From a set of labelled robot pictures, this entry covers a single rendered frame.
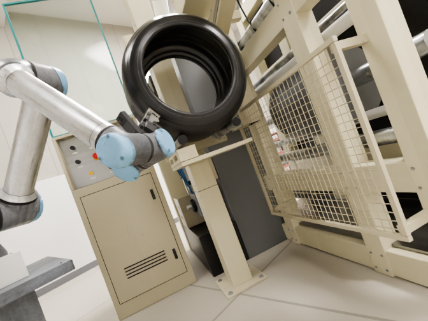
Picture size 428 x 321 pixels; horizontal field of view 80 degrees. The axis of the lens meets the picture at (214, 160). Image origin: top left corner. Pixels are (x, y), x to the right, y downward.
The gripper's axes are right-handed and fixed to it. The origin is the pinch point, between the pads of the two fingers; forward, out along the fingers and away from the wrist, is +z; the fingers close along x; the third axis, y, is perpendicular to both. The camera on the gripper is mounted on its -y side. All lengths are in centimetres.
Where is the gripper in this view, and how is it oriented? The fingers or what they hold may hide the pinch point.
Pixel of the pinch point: (148, 113)
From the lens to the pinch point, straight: 114.5
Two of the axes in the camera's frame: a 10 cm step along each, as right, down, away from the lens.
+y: 7.9, 4.9, 3.5
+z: 0.6, -6.4, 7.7
